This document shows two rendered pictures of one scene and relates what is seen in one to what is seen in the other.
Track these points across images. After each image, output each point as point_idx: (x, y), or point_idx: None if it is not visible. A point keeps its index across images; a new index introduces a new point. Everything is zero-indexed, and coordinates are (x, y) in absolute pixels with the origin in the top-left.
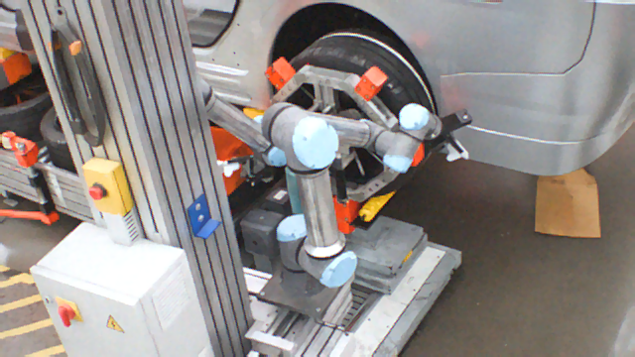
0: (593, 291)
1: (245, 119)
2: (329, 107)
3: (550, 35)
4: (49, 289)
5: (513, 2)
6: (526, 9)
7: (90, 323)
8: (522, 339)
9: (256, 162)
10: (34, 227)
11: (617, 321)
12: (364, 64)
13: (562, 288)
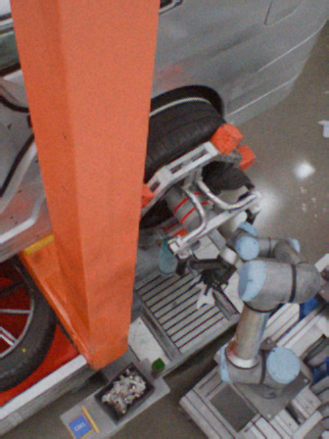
0: (245, 129)
1: (300, 254)
2: (202, 182)
3: (320, 12)
4: None
5: (304, 6)
6: (310, 5)
7: None
8: (265, 192)
9: (220, 271)
10: None
11: (277, 134)
12: (207, 129)
13: None
